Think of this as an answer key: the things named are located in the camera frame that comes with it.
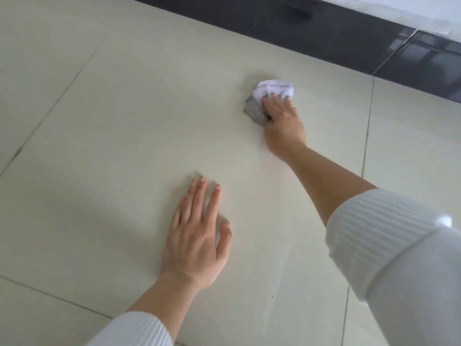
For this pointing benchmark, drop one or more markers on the person's left hand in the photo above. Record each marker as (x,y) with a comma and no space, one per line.
(194,248)

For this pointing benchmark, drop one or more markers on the person's right hand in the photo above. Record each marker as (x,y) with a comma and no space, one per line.
(284,129)

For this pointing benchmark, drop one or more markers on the black baseboard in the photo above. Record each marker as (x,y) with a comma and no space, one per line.
(324,32)

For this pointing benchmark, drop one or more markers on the person's right forearm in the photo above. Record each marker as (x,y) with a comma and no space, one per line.
(389,241)

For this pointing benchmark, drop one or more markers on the person's left forearm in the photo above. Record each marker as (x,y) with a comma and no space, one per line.
(155,313)

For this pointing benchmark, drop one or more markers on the grey wiping rag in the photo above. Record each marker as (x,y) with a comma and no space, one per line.
(273,88)

